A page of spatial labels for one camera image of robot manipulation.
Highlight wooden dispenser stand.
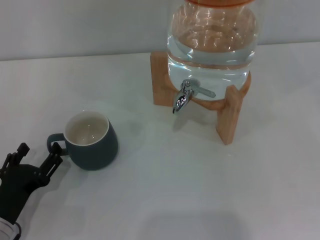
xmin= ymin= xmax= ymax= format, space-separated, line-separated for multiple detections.
xmin=150 ymin=51 xmax=253 ymax=146

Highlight chrome dispenser faucet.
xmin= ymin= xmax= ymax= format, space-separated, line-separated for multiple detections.
xmin=171 ymin=79 xmax=217 ymax=115

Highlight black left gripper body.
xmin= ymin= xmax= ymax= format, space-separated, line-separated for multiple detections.
xmin=0 ymin=163 xmax=47 ymax=221

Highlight glass water dispenser jar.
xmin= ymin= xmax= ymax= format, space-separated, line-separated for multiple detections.
xmin=166 ymin=0 xmax=258 ymax=102

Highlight dark grey ceramic cup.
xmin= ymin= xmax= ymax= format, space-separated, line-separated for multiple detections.
xmin=46 ymin=111 xmax=120 ymax=172

